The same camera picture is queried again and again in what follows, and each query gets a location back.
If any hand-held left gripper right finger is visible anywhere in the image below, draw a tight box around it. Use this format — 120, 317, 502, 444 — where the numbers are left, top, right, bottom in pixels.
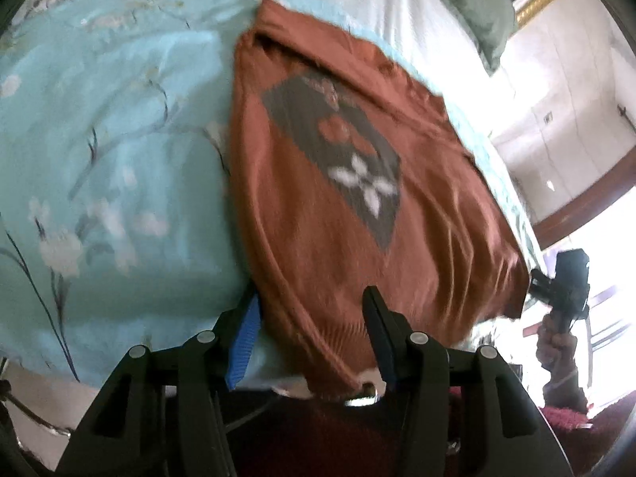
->
362, 285, 574, 477

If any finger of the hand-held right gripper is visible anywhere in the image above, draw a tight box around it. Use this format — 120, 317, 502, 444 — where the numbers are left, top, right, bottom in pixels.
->
529, 268, 554, 305

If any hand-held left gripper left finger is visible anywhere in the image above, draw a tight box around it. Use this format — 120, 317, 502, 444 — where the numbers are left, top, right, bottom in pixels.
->
57, 291, 262, 477

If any rust orange knit sweater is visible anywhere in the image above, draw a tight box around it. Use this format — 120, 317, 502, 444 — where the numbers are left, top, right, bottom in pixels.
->
226, 0, 530, 401

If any person's right forearm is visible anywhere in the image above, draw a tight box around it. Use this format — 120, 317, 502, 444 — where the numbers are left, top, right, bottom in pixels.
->
539, 368, 604, 421

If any person's right hand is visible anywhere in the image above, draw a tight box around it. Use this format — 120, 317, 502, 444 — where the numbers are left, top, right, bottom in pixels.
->
535, 312, 581, 374

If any person's dark red clothing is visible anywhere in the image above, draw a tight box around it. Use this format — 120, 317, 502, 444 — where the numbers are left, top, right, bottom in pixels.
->
221, 386, 629, 477

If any light blue floral bedsheet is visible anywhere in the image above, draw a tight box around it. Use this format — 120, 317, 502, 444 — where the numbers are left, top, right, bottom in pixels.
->
0, 0, 545, 393

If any green pillow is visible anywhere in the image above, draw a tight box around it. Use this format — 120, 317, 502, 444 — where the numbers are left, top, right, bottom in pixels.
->
416, 0, 518, 76

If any white textured bed cover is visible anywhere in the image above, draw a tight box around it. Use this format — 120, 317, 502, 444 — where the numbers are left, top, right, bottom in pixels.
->
233, 0, 500, 137

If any brown wooden door frame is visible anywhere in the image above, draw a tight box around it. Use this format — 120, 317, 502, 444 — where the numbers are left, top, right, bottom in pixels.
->
534, 142, 636, 252

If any thin dark cable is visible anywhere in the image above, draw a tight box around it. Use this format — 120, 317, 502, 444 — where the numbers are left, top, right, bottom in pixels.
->
0, 378, 78, 440

